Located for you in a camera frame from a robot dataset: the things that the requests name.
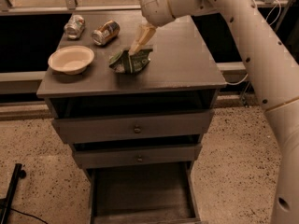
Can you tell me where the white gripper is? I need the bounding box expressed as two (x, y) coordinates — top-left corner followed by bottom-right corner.
(129, 0), (205, 56)

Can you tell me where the metal railing frame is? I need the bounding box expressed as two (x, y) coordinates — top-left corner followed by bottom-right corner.
(0, 0), (299, 95)

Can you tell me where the black floor cable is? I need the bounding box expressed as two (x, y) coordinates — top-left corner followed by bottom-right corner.
(8, 207), (49, 224)

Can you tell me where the white cable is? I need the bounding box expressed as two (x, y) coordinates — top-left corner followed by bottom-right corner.
(224, 0), (282, 86)

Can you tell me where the grey wooden drawer cabinet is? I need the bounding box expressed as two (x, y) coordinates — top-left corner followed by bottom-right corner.
(36, 8), (227, 224)

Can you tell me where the grey top drawer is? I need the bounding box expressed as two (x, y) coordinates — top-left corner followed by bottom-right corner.
(52, 110), (214, 144)

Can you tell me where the black stand base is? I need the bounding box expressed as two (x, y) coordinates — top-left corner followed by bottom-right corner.
(0, 163), (26, 224)

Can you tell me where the gold soda can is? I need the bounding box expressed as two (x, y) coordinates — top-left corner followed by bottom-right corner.
(92, 21), (120, 46)

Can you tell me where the silver soda can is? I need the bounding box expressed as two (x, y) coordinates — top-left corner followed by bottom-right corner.
(64, 14), (85, 40)

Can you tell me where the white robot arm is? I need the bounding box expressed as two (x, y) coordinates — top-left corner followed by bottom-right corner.
(129, 0), (299, 224)

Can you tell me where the green jalapeno chip bag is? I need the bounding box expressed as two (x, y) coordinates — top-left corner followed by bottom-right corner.
(109, 47), (153, 74)

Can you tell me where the grey open bottom drawer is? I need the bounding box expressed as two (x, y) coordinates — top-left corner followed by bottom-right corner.
(88, 162), (201, 224)

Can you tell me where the white paper bowl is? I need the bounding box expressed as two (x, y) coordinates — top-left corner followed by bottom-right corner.
(48, 46), (94, 75)

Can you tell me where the grey middle drawer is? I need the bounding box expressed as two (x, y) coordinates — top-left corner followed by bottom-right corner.
(73, 143), (201, 169)

